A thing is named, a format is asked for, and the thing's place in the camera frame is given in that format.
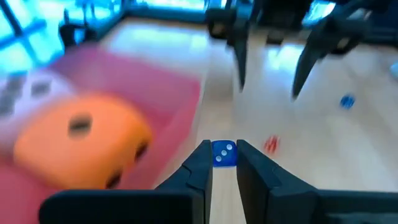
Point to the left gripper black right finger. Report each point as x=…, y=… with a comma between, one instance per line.
x=267, y=193

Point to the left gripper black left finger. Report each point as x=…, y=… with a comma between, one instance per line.
x=186, y=193

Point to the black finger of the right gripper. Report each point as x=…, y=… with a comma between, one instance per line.
x=317, y=46
x=241, y=46

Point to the small blue die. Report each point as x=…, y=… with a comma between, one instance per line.
x=347, y=101
x=230, y=160

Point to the orange foam die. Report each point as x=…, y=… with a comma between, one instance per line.
x=62, y=155

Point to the pale pink foam die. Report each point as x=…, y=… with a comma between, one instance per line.
x=59, y=95

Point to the small red die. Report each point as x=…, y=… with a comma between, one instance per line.
x=271, y=144

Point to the pink plastic bin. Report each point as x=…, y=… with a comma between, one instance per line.
x=140, y=84

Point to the black table clamp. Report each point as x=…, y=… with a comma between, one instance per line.
x=69, y=34

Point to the black floor stand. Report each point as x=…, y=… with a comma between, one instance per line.
x=18, y=31

